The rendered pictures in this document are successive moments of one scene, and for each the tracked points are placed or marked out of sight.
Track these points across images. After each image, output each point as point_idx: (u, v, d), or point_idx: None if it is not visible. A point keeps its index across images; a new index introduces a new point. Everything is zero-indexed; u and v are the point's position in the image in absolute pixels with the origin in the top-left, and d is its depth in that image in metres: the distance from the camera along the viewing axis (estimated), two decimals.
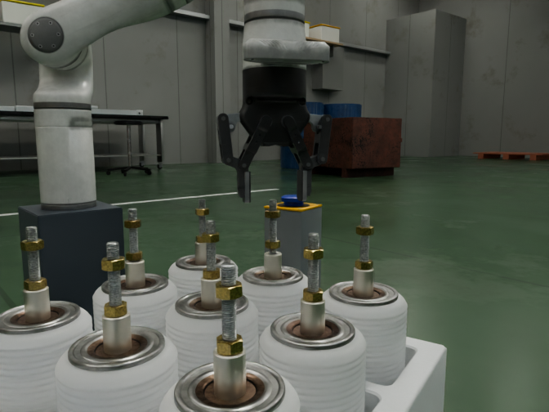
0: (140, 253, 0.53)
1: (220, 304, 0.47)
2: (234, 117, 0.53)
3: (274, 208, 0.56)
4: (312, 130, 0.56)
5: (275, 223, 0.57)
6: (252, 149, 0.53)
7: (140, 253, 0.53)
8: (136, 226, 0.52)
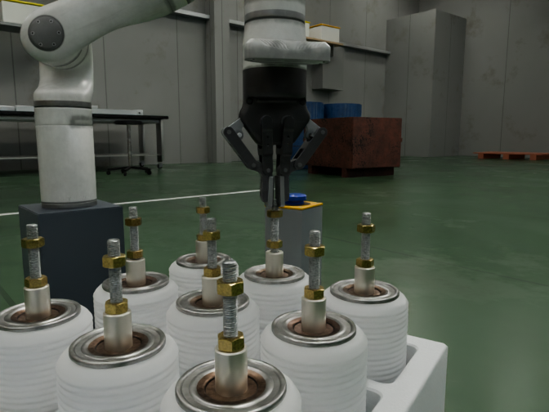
0: (140, 252, 0.53)
1: (220, 302, 0.47)
2: (237, 124, 0.53)
3: (271, 207, 0.56)
4: (304, 136, 0.56)
5: (273, 223, 0.56)
6: (267, 152, 0.53)
7: (140, 251, 0.53)
8: (136, 224, 0.52)
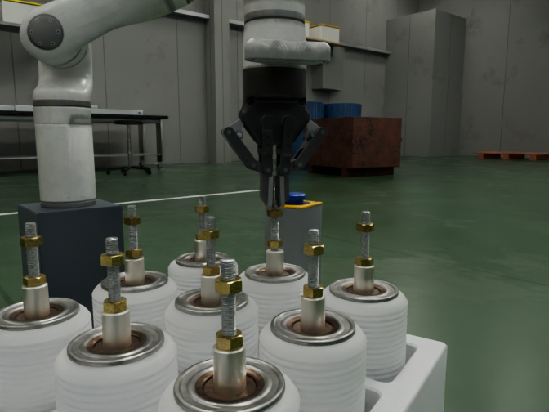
0: (140, 251, 0.53)
1: (220, 301, 0.47)
2: (237, 124, 0.53)
3: (274, 207, 0.56)
4: (304, 136, 0.56)
5: (278, 222, 0.56)
6: (267, 152, 0.53)
7: (139, 250, 0.53)
8: (135, 223, 0.52)
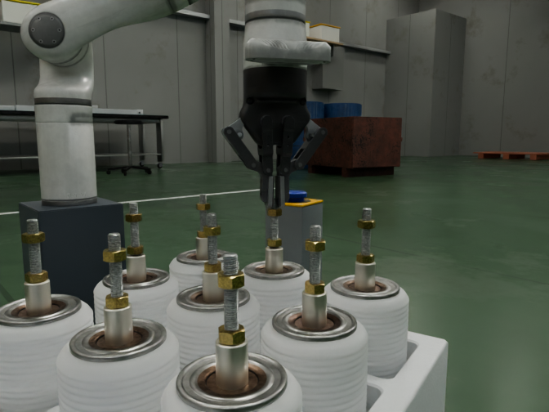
0: (141, 248, 0.53)
1: (221, 297, 0.47)
2: (237, 124, 0.53)
3: (273, 206, 0.56)
4: (304, 136, 0.56)
5: (277, 221, 0.56)
6: (267, 152, 0.53)
7: (140, 247, 0.53)
8: (136, 220, 0.52)
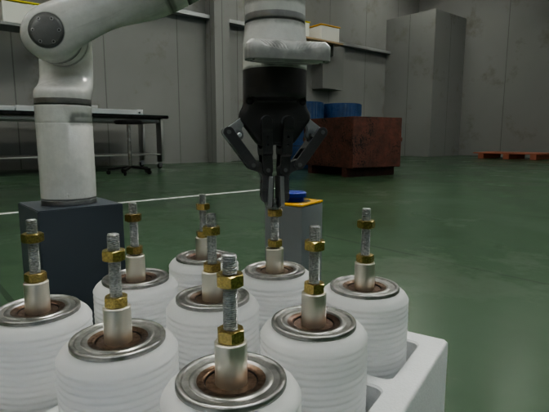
0: (140, 248, 0.53)
1: (220, 297, 0.47)
2: (237, 124, 0.53)
3: (278, 206, 0.56)
4: (304, 136, 0.56)
5: (274, 221, 0.57)
6: (267, 152, 0.53)
7: (140, 247, 0.53)
8: (136, 220, 0.52)
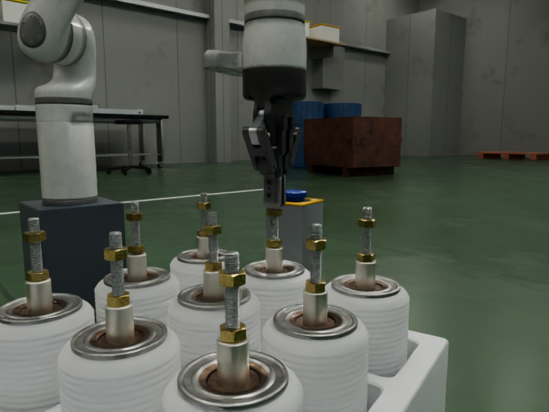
0: (142, 247, 0.53)
1: (222, 296, 0.47)
2: None
3: None
4: (264, 136, 0.51)
5: (270, 221, 0.56)
6: None
7: (141, 246, 0.53)
8: (137, 219, 0.52)
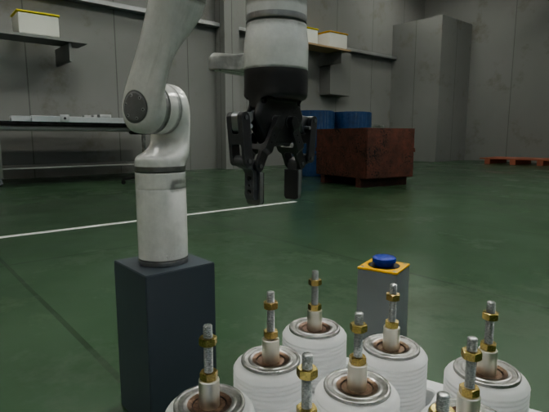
0: (277, 333, 0.58)
1: (365, 387, 0.52)
2: None
3: (391, 289, 0.61)
4: (248, 129, 0.51)
5: (390, 305, 0.61)
6: (280, 148, 0.58)
7: (276, 332, 0.58)
8: (274, 308, 0.57)
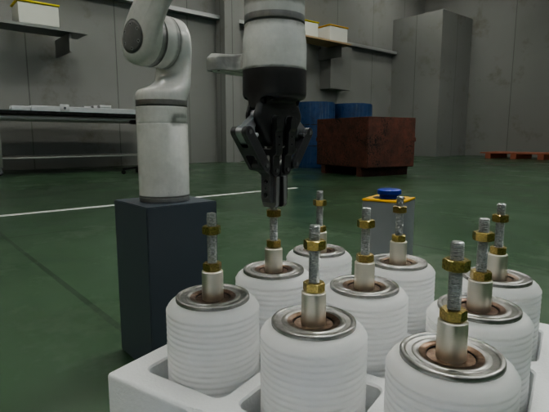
0: None
1: (373, 286, 0.50)
2: None
3: (398, 203, 0.60)
4: (255, 135, 0.52)
5: (396, 218, 0.60)
6: None
7: None
8: (276, 213, 0.57)
